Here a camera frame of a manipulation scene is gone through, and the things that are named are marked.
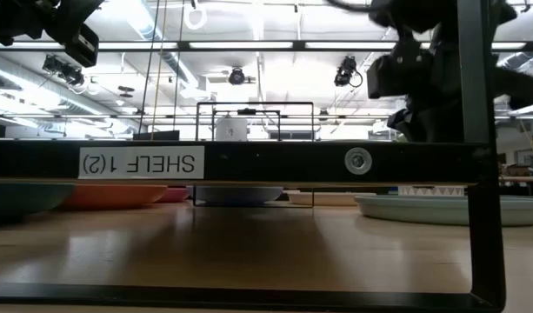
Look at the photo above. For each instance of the cream plate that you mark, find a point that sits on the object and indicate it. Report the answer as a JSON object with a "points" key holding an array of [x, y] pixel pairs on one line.
{"points": [[331, 199]]}

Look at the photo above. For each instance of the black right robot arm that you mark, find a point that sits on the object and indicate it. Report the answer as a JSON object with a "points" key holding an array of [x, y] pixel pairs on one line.
{"points": [[435, 100]]}

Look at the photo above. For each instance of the silver bolt with washer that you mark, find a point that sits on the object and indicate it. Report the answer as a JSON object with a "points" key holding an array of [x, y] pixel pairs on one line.
{"points": [[358, 161]]}

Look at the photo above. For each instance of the blue-grey bowl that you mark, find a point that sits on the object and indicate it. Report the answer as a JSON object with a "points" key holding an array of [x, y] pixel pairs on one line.
{"points": [[235, 195]]}

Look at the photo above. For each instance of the orange plate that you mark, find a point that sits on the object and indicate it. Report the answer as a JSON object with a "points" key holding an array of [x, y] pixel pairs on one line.
{"points": [[114, 196]]}

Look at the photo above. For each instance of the black overhead frame bar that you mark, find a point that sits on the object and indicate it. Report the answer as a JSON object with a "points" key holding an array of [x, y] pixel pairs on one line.
{"points": [[248, 44]]}

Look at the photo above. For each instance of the white patterned box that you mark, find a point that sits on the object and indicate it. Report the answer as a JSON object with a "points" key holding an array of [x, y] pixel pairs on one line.
{"points": [[431, 191]]}

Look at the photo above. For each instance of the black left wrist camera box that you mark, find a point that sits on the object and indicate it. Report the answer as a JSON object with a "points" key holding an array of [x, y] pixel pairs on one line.
{"points": [[82, 47]]}

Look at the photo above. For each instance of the white cylindrical container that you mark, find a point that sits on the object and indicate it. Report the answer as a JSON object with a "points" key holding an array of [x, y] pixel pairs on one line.
{"points": [[231, 128]]}

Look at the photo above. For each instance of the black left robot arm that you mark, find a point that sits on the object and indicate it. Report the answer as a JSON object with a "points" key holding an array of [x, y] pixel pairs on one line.
{"points": [[27, 17]]}

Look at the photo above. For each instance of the white shelf label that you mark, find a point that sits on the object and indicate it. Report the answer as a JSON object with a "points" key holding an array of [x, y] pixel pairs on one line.
{"points": [[141, 162]]}

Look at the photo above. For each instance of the light green plate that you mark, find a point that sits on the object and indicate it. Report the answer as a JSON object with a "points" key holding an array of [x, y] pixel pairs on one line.
{"points": [[440, 211]]}

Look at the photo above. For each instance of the pink plate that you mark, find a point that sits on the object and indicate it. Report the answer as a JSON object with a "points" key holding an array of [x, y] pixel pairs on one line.
{"points": [[175, 195]]}

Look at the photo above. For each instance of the blue plate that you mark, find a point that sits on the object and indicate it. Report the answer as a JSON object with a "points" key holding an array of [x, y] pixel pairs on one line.
{"points": [[22, 197]]}

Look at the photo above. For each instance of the black overhead camera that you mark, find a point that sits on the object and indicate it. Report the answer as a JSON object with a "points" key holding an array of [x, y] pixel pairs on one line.
{"points": [[64, 69], [345, 71], [236, 76]]}

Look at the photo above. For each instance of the black metal shelf frame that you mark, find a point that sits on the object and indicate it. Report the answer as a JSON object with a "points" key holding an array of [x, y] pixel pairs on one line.
{"points": [[292, 161]]}

